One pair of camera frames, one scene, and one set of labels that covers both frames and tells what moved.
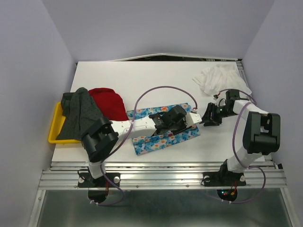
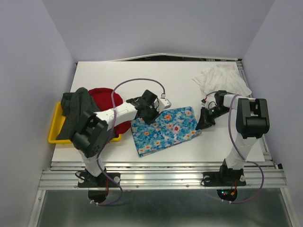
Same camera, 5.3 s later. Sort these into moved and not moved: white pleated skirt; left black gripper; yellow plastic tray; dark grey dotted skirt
Moved: left black gripper
Not moved: yellow plastic tray; dark grey dotted skirt; white pleated skirt
